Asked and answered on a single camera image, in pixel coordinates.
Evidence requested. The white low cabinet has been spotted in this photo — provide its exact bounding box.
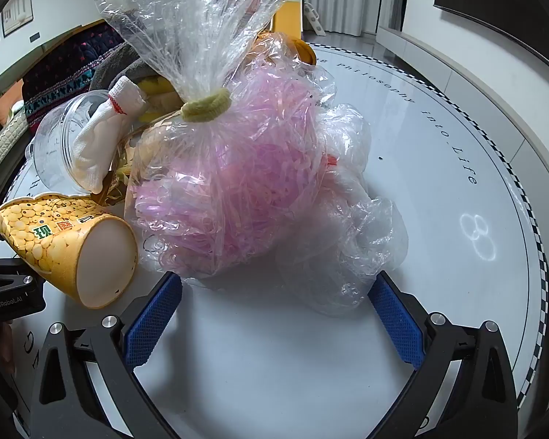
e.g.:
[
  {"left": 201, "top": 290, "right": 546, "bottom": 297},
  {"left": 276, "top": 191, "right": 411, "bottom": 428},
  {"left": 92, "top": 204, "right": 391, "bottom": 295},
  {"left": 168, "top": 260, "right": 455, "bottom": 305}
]
[{"left": 377, "top": 25, "right": 549, "bottom": 184}]

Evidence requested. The grey cloth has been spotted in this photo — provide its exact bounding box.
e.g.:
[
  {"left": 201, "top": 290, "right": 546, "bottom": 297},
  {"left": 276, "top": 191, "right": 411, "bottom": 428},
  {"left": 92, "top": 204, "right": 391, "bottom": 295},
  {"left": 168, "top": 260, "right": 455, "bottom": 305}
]
[{"left": 90, "top": 41, "right": 165, "bottom": 93}]

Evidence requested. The framed pale picture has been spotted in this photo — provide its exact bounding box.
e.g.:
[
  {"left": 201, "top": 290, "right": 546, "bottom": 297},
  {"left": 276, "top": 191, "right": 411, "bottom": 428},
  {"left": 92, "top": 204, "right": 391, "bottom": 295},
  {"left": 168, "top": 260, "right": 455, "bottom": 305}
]
[{"left": 0, "top": 0, "right": 33, "bottom": 37}]

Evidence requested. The white glove with red trim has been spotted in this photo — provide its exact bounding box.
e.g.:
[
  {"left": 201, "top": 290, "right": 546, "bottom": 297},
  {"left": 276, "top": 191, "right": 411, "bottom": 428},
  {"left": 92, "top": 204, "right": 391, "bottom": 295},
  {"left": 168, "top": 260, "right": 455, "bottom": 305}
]
[{"left": 71, "top": 77, "right": 149, "bottom": 193}]

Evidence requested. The person's left hand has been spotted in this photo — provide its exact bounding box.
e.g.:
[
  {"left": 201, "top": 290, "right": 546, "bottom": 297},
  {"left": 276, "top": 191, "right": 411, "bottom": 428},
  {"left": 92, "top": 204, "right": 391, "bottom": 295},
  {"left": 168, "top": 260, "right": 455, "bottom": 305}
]
[{"left": 0, "top": 321, "right": 18, "bottom": 378}]

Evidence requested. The corn-printed paper cup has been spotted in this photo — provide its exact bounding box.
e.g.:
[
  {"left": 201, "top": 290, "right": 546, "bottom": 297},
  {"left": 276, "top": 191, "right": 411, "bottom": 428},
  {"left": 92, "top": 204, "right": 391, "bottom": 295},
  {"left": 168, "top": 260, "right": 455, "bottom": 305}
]
[{"left": 0, "top": 192, "right": 140, "bottom": 309}]

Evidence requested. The yellow sponge brush white handle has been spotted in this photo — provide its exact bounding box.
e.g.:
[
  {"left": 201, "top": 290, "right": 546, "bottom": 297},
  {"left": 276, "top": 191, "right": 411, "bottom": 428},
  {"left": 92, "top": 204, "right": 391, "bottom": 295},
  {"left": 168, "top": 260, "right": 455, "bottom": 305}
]
[{"left": 135, "top": 75, "right": 184, "bottom": 124}]

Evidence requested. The dark patterned blanket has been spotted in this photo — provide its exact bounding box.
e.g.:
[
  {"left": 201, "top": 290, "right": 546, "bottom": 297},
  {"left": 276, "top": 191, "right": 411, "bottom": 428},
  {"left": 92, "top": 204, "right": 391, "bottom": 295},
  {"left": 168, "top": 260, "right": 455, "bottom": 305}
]
[{"left": 22, "top": 23, "right": 129, "bottom": 129}]

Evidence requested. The quilted beige sofa cover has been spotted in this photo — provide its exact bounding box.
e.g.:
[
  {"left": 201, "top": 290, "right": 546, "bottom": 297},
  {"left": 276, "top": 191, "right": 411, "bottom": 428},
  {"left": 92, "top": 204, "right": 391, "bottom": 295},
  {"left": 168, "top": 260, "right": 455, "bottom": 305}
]
[{"left": 0, "top": 110, "right": 33, "bottom": 184}]

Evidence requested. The yellow toy slide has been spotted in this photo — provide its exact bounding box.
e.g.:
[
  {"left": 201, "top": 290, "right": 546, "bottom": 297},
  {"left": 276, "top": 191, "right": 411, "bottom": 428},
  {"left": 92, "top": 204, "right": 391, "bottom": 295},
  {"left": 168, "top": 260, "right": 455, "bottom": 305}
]
[{"left": 272, "top": 1, "right": 326, "bottom": 40}]

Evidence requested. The crumpled clear plastic bag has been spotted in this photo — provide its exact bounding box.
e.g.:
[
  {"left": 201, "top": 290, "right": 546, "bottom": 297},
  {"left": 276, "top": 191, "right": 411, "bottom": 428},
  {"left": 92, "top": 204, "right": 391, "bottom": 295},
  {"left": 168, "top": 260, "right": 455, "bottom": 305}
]
[{"left": 274, "top": 103, "right": 410, "bottom": 316}]

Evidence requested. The orange fruit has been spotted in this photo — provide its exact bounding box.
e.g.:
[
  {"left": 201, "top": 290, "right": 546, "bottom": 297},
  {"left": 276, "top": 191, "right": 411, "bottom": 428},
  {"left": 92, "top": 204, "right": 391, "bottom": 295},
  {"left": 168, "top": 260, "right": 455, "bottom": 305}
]
[{"left": 256, "top": 32, "right": 317, "bottom": 65}]

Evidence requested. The orange cushion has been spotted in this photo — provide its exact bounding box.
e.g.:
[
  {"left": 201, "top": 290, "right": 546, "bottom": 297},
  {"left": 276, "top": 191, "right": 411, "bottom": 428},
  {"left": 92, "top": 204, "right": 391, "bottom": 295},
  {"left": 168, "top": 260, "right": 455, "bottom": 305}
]
[{"left": 0, "top": 80, "right": 26, "bottom": 124}]

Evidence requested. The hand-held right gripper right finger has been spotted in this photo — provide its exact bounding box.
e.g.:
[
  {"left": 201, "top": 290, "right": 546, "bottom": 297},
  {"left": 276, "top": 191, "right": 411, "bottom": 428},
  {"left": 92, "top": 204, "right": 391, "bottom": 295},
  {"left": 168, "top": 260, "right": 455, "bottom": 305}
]
[{"left": 368, "top": 271, "right": 518, "bottom": 439}]

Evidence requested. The clear plastic container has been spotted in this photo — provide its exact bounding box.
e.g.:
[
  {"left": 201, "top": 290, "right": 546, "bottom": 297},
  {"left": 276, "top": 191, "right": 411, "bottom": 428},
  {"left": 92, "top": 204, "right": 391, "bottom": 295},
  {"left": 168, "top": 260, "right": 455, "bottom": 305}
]
[{"left": 25, "top": 89, "right": 138, "bottom": 195}]

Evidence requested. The black television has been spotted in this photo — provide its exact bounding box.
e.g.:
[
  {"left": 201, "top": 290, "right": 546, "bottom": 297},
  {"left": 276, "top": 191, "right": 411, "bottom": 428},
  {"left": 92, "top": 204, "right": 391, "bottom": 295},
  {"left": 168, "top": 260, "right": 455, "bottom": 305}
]
[{"left": 432, "top": 0, "right": 549, "bottom": 78}]

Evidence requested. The clear bag of pink shreds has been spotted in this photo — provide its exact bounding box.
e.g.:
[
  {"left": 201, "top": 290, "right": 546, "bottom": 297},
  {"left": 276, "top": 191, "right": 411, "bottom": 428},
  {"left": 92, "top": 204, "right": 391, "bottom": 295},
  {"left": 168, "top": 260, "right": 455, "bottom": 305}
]
[{"left": 94, "top": 0, "right": 337, "bottom": 284}]

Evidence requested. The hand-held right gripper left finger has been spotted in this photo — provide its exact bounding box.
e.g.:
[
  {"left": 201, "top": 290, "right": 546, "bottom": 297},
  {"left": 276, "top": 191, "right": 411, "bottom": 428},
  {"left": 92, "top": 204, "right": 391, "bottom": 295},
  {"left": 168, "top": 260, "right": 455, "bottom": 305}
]
[{"left": 30, "top": 271, "right": 184, "bottom": 439}]

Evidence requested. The yellow-green hair tie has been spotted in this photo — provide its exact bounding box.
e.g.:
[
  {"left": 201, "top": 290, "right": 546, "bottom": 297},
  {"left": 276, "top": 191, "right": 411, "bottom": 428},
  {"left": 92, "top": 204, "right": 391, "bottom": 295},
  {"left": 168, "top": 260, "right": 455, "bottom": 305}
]
[{"left": 182, "top": 90, "right": 232, "bottom": 123}]

